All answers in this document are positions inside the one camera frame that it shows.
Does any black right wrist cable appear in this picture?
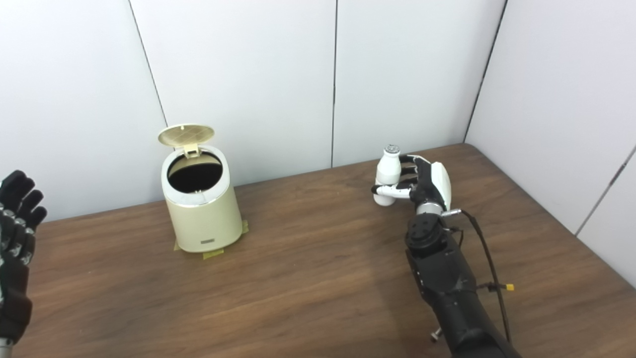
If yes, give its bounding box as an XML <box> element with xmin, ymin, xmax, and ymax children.
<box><xmin>440</xmin><ymin>209</ymin><xmax>512</xmax><ymax>344</ymax></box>

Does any cream round bin lid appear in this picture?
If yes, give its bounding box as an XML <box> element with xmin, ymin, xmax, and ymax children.
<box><xmin>158</xmin><ymin>124</ymin><xmax>216</xmax><ymax>159</ymax></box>

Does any cream-colored round bin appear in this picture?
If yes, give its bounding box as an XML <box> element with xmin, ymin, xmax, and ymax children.
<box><xmin>160</xmin><ymin>144</ymin><xmax>243</xmax><ymax>253</ymax></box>

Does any small white plastic bottle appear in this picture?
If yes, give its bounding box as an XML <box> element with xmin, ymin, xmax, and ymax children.
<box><xmin>373</xmin><ymin>144</ymin><xmax>402</xmax><ymax>206</ymax></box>

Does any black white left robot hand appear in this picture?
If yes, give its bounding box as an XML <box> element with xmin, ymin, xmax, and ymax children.
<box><xmin>0</xmin><ymin>170</ymin><xmax>48</xmax><ymax>344</ymax></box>

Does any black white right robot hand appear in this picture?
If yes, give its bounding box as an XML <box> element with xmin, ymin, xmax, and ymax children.
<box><xmin>371</xmin><ymin>155</ymin><xmax>453</xmax><ymax>212</ymax></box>

